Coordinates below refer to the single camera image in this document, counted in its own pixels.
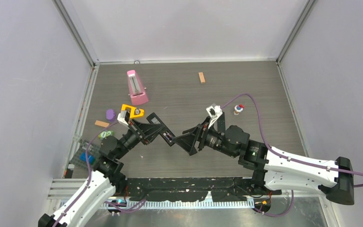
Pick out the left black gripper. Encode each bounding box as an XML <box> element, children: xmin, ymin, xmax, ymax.
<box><xmin>115</xmin><ymin>119</ymin><xmax>164</xmax><ymax>159</ymax></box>

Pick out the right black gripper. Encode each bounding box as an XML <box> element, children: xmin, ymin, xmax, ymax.
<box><xmin>173</xmin><ymin>116</ymin><xmax>237</xmax><ymax>158</ymax></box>

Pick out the black remote control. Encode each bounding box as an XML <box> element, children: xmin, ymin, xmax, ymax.
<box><xmin>147</xmin><ymin>113</ymin><xmax>175</xmax><ymax>147</ymax></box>

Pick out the black battery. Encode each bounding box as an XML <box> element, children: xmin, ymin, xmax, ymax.
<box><xmin>166</xmin><ymin>133</ymin><xmax>173</xmax><ymax>140</ymax></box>

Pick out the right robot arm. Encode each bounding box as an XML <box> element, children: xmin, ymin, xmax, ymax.
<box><xmin>173</xmin><ymin>123</ymin><xmax>354</xmax><ymax>205</ymax></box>

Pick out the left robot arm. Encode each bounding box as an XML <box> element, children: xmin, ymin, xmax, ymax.
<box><xmin>37</xmin><ymin>120</ymin><xmax>166</xmax><ymax>227</ymax></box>

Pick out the yellow triangular holder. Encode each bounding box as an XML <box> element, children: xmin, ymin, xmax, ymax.
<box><xmin>121</xmin><ymin>104</ymin><xmax>145</xmax><ymax>119</ymax></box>

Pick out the pink metronome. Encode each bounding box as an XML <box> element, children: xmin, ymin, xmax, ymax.
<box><xmin>127</xmin><ymin>70</ymin><xmax>149</xmax><ymax>105</ymax></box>

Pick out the purple toy block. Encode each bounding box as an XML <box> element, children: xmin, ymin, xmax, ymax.
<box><xmin>105</xmin><ymin>109</ymin><xmax>116</xmax><ymax>122</ymax></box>

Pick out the green toy block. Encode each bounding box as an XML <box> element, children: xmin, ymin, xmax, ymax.
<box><xmin>98</xmin><ymin>131</ymin><xmax>114</xmax><ymax>140</ymax></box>

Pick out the orange wooden block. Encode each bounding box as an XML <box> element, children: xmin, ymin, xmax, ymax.
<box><xmin>94</xmin><ymin>120</ymin><xmax>110</xmax><ymax>128</ymax></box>

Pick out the small red white blue toy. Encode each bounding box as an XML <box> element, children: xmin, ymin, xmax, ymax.
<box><xmin>234</xmin><ymin>105</ymin><xmax>244</xmax><ymax>115</ymax></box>

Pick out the blue lego brick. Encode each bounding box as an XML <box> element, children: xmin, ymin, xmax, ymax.
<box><xmin>79</xmin><ymin>153</ymin><xmax>95</xmax><ymax>165</ymax></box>

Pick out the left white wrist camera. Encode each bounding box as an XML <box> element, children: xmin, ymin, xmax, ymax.
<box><xmin>117</xmin><ymin>110</ymin><xmax>130</xmax><ymax>127</ymax></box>

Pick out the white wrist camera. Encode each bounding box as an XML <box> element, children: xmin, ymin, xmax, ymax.
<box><xmin>206</xmin><ymin>104</ymin><xmax>223</xmax><ymax>128</ymax></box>
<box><xmin>117</xmin><ymin>110</ymin><xmax>130</xmax><ymax>127</ymax></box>

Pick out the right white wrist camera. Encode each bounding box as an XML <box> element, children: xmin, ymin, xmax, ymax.
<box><xmin>206</xmin><ymin>104</ymin><xmax>223</xmax><ymax>128</ymax></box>

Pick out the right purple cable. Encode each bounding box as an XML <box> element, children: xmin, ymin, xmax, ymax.
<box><xmin>220</xmin><ymin>93</ymin><xmax>363</xmax><ymax>189</ymax></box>

